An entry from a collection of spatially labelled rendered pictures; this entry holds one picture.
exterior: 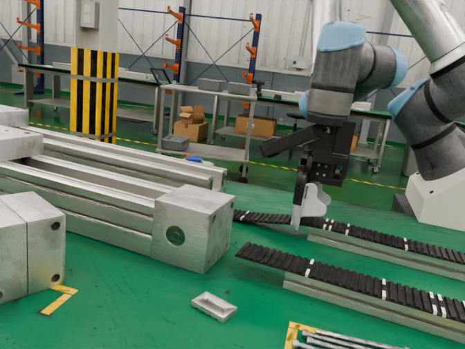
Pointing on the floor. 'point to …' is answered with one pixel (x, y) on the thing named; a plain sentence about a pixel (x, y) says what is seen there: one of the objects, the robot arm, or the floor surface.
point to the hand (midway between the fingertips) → (296, 217)
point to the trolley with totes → (178, 143)
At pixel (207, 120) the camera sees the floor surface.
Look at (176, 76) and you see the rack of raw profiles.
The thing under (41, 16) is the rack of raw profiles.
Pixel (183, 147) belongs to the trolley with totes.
